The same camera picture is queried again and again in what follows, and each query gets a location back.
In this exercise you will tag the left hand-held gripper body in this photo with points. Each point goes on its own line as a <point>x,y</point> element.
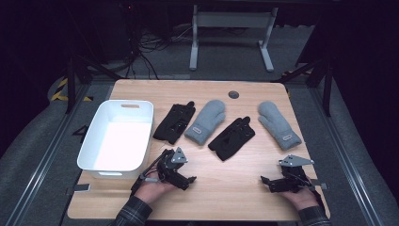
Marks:
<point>171,169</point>

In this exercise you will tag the person's right hand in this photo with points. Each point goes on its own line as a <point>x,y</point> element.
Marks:
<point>299,199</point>

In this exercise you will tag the grey round table grommet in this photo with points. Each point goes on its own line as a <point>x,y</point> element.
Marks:
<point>233,94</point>

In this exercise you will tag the white plastic bin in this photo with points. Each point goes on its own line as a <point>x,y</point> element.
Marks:
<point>119,144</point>

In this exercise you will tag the grey metal floor rail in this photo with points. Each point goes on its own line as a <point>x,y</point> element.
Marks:
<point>40,163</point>
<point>342,150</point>

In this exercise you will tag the person's left hand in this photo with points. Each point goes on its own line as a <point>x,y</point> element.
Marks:
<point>153,191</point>

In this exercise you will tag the white metal desk frame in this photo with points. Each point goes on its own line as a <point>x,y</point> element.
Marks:
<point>232,19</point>

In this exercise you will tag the grey fleece mitten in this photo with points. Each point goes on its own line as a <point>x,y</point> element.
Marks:
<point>205,121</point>
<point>276,125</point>

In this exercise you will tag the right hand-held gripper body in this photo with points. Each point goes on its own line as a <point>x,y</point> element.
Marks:
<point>291,179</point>

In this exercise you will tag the black metal stand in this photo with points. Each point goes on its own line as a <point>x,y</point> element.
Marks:
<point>71,81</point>
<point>327,88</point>

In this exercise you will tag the black glove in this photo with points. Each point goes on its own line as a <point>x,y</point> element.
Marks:
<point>232,139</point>
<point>174,124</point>

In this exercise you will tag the yellow black hazard tape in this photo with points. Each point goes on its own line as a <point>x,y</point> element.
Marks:
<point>59,94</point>

